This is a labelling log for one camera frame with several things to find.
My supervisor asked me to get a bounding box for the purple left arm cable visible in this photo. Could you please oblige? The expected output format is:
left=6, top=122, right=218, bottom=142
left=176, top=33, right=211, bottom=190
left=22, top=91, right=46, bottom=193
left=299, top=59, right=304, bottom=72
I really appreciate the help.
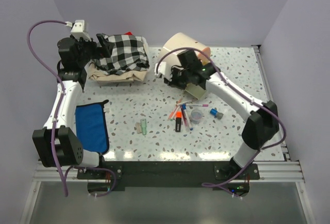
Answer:
left=27, top=20, right=117, bottom=198

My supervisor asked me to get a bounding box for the round beige drawer organizer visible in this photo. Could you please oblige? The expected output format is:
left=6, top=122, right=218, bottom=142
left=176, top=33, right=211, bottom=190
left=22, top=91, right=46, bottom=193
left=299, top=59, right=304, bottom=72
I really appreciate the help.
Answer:
left=158, top=33, right=211, bottom=68

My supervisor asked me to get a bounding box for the aluminium frame rail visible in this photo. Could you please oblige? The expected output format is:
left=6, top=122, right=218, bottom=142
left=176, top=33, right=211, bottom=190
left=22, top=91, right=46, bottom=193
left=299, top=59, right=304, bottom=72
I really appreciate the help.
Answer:
left=19, top=162, right=88, bottom=223

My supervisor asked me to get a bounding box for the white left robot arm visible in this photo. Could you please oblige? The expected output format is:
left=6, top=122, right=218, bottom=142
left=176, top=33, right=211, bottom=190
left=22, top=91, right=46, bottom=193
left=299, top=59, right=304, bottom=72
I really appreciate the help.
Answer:
left=32, top=34, right=114, bottom=179

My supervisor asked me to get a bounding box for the clear round pin box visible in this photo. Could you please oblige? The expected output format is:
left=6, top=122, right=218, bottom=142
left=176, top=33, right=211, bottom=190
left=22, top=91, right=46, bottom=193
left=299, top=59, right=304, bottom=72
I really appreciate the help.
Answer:
left=190, top=109, right=203, bottom=124

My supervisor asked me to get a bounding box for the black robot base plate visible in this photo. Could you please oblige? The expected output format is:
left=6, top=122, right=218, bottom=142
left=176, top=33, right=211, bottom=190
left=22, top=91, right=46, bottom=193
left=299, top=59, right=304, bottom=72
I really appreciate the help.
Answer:
left=76, top=161, right=260, bottom=194

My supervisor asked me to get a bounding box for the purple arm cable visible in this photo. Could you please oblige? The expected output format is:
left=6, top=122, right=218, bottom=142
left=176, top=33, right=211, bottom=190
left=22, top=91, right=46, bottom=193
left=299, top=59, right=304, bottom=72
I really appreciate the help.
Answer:
left=27, top=20, right=117, bottom=198
left=156, top=48, right=287, bottom=196

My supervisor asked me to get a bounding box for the blue capped white marker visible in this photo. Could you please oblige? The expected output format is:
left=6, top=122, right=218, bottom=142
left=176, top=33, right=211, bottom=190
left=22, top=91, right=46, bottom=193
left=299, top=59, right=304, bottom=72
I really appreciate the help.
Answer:
left=182, top=104, right=193, bottom=131

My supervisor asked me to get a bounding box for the beige small eraser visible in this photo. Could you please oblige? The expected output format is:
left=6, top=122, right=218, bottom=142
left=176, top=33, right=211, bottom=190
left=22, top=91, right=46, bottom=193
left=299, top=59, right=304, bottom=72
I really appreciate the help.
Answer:
left=135, top=122, right=142, bottom=134

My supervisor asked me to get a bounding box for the blue cloth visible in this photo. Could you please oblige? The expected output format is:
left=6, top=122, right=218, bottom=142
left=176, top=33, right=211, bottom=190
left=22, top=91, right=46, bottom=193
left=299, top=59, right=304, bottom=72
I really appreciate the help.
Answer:
left=75, top=100, right=109, bottom=155

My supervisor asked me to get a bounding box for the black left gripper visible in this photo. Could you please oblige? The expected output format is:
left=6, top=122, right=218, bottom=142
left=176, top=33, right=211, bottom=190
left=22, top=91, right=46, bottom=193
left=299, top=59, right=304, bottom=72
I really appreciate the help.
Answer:
left=73, top=34, right=114, bottom=67

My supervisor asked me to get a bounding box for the orange capped marker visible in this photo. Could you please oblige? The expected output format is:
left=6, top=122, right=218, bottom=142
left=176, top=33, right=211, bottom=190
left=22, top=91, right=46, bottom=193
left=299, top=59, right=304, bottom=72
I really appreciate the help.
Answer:
left=168, top=105, right=179, bottom=120

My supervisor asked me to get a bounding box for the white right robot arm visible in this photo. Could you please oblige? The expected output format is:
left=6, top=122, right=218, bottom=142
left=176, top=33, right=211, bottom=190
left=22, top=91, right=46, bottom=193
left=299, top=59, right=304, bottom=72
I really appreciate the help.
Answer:
left=155, top=47, right=279, bottom=179

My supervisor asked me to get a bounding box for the grey-green bottom drawer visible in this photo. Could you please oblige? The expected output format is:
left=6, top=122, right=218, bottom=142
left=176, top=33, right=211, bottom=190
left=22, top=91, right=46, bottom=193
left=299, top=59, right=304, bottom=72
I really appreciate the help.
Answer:
left=185, top=84, right=208, bottom=100

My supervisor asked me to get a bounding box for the orange black highlighter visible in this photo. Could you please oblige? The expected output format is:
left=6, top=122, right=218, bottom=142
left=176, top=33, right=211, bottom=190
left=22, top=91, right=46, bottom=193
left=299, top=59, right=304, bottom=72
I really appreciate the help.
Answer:
left=175, top=111, right=182, bottom=133

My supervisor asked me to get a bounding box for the beige folded cloth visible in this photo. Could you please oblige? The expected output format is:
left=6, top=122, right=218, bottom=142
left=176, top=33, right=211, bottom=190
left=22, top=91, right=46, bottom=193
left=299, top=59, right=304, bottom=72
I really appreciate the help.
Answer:
left=89, top=38, right=152, bottom=84

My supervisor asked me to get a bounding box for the black white checkered cloth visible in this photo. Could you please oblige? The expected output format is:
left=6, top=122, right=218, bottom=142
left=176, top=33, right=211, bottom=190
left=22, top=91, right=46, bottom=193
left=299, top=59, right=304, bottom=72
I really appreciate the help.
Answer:
left=92, top=34, right=150, bottom=75

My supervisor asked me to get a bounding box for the green translucent eraser tube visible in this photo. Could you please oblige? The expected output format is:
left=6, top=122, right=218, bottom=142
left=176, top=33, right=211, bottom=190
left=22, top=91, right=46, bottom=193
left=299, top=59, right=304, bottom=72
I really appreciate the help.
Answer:
left=140, top=119, right=147, bottom=135

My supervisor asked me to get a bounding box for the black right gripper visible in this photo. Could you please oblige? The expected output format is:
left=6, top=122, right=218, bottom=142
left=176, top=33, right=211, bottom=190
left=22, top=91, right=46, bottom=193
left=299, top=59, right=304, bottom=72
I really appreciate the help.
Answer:
left=163, top=67, right=191, bottom=91

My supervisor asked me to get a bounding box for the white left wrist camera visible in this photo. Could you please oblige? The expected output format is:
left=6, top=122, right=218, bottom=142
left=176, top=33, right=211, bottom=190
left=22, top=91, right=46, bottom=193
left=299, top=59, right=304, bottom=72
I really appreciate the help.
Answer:
left=71, top=20, right=91, bottom=41

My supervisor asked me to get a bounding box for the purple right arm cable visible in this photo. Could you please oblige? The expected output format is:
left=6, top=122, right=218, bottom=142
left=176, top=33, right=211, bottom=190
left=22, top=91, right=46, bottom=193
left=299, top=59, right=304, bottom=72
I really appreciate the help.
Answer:
left=156, top=48, right=287, bottom=196

